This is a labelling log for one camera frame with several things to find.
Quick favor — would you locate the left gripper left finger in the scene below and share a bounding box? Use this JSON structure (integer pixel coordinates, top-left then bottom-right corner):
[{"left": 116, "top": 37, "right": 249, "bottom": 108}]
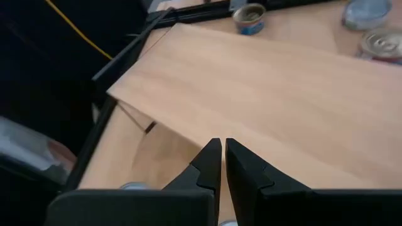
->
[{"left": 43, "top": 137, "right": 223, "bottom": 226}]

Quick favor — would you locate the white fabric roll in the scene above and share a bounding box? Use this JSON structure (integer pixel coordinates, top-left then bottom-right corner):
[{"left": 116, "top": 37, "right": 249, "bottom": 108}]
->
[{"left": 0, "top": 115, "right": 78, "bottom": 186}]

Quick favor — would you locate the red white tuna can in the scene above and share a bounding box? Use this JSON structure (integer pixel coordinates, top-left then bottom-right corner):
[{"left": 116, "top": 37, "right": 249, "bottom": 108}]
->
[{"left": 356, "top": 28, "right": 402, "bottom": 65}]

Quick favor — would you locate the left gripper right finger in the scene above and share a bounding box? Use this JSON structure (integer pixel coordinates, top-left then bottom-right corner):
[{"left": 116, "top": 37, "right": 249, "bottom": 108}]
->
[{"left": 225, "top": 137, "right": 402, "bottom": 226}]

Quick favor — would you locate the yellow cable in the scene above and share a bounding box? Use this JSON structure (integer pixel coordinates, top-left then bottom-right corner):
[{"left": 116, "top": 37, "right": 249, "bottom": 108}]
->
[{"left": 45, "top": 0, "right": 113, "bottom": 60}]

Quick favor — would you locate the blue Wild Planet tuna can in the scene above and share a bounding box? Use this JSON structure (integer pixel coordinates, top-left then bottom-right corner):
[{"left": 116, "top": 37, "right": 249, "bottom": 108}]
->
[{"left": 232, "top": 3, "right": 267, "bottom": 36}]

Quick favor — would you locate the black aluminium table frame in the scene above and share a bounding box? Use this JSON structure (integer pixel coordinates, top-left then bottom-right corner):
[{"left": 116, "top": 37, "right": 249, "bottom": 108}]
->
[{"left": 62, "top": 0, "right": 334, "bottom": 192}]

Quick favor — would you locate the Bumble Bee light tuna can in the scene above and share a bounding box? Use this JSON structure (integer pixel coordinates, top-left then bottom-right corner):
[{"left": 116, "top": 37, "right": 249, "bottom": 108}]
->
[
  {"left": 341, "top": 0, "right": 393, "bottom": 31},
  {"left": 119, "top": 181, "right": 151, "bottom": 191}
]

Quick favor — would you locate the wooden shelf with black frame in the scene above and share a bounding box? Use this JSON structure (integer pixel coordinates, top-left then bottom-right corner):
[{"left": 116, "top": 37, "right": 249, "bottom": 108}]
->
[{"left": 91, "top": 6, "right": 402, "bottom": 191}]

